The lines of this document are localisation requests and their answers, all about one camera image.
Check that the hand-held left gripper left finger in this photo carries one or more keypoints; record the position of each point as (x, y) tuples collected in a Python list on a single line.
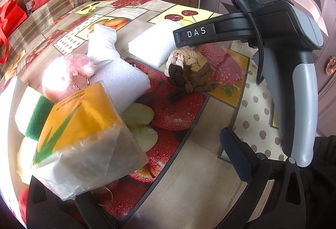
[(89, 209)]

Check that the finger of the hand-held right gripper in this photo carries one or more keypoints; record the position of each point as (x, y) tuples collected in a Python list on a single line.
[(223, 28)]

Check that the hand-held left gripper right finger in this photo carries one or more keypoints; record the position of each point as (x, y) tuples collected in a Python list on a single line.
[(237, 155)]

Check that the white foam block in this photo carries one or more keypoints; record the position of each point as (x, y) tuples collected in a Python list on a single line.
[(123, 82), (149, 42)]

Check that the yellow tissue pack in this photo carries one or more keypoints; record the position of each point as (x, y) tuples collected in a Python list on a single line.
[(78, 124)]

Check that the fruit printed tablecloth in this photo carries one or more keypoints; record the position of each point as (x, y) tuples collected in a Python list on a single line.
[(199, 124)]

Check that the red knitted apple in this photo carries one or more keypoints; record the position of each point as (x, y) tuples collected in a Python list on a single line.
[(23, 205)]

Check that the cream foam sponge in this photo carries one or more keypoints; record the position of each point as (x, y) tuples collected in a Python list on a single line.
[(25, 158)]

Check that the green and yellow sponge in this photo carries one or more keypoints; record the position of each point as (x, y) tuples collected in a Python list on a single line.
[(36, 113)]

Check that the white sock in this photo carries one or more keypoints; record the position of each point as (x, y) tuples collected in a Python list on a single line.
[(101, 42)]

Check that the pink plush toy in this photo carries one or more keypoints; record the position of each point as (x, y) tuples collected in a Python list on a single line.
[(60, 74)]

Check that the plaid covered bench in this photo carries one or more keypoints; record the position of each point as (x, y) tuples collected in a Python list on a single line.
[(52, 13)]

